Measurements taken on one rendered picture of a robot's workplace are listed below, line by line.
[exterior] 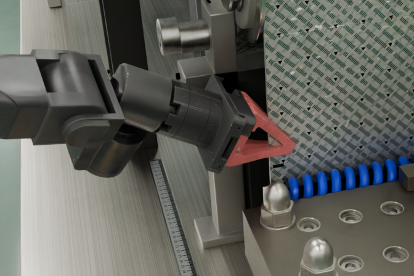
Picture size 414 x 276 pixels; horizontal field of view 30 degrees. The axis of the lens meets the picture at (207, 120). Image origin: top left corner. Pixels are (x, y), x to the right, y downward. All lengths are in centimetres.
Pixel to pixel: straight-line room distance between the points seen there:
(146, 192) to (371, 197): 37
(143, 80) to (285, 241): 21
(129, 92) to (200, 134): 9
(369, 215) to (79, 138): 30
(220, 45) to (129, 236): 30
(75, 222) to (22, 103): 40
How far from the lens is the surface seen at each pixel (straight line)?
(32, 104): 68
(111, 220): 104
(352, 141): 85
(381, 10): 80
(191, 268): 94
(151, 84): 74
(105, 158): 79
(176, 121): 75
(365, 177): 84
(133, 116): 74
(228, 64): 85
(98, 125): 70
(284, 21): 76
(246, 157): 80
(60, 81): 71
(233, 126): 74
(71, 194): 111
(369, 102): 84
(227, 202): 95
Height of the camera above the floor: 150
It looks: 29 degrees down
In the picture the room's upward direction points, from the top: 5 degrees counter-clockwise
